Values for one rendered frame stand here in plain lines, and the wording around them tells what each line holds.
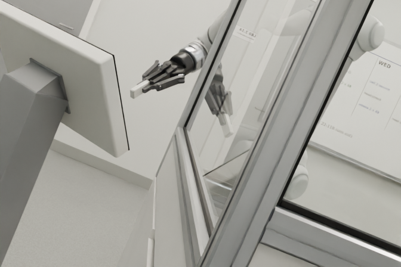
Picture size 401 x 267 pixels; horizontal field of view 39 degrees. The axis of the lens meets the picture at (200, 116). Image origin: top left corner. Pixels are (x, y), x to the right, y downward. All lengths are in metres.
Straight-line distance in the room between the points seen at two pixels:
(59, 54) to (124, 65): 3.42
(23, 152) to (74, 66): 0.28
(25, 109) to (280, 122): 1.09
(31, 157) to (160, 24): 3.41
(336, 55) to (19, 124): 1.13
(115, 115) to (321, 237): 0.97
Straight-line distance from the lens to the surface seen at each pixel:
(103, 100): 1.45
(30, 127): 1.57
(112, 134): 1.51
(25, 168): 1.63
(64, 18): 4.97
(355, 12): 0.56
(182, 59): 1.78
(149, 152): 4.99
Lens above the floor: 1.28
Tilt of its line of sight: 6 degrees down
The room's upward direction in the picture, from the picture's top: 24 degrees clockwise
